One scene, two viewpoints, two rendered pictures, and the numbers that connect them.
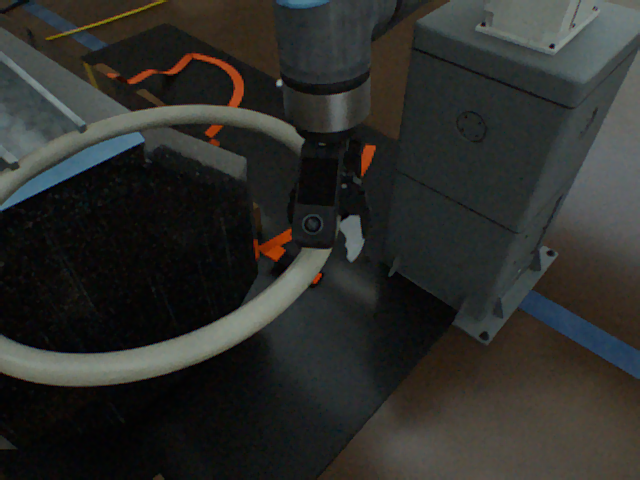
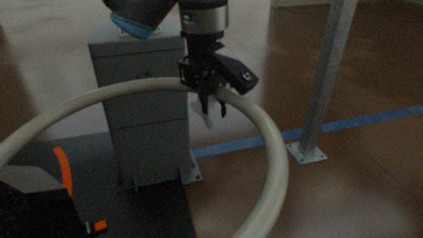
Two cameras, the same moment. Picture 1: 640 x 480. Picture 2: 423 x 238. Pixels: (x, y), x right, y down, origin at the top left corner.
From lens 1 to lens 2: 0.50 m
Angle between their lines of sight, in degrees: 45
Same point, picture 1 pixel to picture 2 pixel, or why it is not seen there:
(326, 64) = not seen: outside the picture
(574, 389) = (240, 166)
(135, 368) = (285, 182)
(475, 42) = (127, 39)
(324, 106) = (225, 12)
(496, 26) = not seen: hidden behind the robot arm
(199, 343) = (283, 149)
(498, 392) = (225, 190)
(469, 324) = (188, 178)
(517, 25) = not seen: hidden behind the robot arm
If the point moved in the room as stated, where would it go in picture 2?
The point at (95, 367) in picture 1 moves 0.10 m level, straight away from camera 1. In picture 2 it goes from (274, 200) to (193, 213)
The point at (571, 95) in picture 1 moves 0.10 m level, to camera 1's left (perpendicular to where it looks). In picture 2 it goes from (182, 42) to (168, 49)
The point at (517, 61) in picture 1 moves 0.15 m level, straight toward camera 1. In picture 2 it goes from (153, 38) to (170, 49)
